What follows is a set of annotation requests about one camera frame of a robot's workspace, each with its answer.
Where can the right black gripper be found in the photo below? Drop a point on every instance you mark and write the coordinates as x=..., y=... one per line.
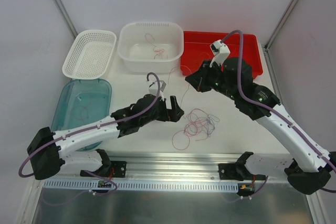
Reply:
x=203, y=76

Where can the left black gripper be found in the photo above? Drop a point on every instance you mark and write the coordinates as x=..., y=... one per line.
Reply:
x=165, y=110

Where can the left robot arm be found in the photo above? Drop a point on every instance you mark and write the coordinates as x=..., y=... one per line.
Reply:
x=52, y=152

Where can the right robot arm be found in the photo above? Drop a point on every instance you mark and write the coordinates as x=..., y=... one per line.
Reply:
x=308, y=166

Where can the red plastic tray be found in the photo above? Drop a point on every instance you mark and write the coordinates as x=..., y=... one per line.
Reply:
x=197, y=48

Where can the white plastic tub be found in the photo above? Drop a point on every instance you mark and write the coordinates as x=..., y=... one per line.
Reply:
x=151, y=46

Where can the teal translucent plastic bin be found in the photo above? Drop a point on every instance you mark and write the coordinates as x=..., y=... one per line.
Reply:
x=82, y=102

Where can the white perforated plastic basket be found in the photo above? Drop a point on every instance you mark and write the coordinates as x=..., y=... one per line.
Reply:
x=90, y=55

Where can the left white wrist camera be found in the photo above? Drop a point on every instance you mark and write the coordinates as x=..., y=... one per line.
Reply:
x=155, y=86

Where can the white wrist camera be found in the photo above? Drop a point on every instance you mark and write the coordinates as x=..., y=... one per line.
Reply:
x=155, y=86
x=220, y=51

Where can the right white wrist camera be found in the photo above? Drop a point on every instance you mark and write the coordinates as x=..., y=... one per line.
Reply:
x=220, y=51

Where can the aluminium mounting rail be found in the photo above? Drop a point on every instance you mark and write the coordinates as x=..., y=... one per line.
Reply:
x=140, y=166

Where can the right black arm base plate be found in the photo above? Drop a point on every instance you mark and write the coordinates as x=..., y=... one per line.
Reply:
x=228, y=171

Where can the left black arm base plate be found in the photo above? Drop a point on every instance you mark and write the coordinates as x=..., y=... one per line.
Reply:
x=117, y=169

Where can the white slotted cable duct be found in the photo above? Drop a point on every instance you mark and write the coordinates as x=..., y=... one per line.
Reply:
x=138, y=185

